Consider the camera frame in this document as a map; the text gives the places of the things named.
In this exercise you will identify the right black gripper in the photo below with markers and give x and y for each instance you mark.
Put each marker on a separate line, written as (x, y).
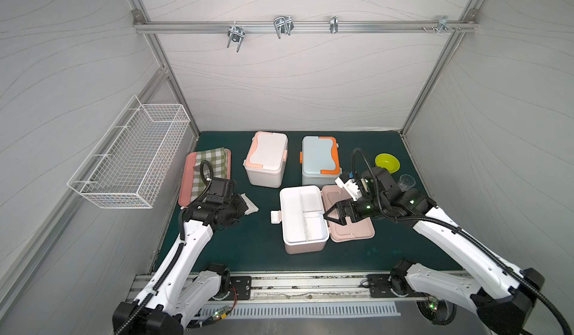
(351, 211)

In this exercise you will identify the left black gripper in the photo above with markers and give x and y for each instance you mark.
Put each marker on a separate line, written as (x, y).
(238, 206)

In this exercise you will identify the white gauze packet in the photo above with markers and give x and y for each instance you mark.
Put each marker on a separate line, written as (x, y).
(251, 207)

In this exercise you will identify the white kit tray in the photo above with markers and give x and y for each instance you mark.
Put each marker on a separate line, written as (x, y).
(301, 216)

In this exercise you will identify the pink first aid kit box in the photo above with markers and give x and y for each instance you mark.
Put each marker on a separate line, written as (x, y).
(351, 232)

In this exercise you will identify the blue orange first aid kit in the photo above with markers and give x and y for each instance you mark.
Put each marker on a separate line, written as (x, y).
(319, 160)

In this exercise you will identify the white peach first aid kit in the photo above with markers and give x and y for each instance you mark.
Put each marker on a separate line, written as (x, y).
(266, 160)

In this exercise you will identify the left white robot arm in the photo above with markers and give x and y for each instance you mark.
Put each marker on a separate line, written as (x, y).
(166, 305)

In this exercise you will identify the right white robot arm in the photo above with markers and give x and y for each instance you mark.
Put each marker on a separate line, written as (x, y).
(501, 294)

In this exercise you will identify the metal hook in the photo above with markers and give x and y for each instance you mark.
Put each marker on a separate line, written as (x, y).
(235, 35)
(283, 25)
(334, 24)
(442, 26)

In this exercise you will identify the pink tray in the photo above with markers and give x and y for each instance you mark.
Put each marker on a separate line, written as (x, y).
(184, 194)

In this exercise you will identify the green checkered cloth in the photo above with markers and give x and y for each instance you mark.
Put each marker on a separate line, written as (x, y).
(217, 158)

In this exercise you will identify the green bowl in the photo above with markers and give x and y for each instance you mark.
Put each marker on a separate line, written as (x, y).
(388, 161)

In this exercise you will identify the clear plastic cup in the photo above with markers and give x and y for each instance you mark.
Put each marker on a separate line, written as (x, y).
(406, 182)

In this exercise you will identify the aluminium crossbar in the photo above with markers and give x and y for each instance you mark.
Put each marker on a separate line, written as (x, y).
(300, 27)

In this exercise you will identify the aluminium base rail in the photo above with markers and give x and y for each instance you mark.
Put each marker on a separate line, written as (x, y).
(346, 287)

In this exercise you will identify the white wire basket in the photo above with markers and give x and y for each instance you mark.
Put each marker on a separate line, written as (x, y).
(129, 164)

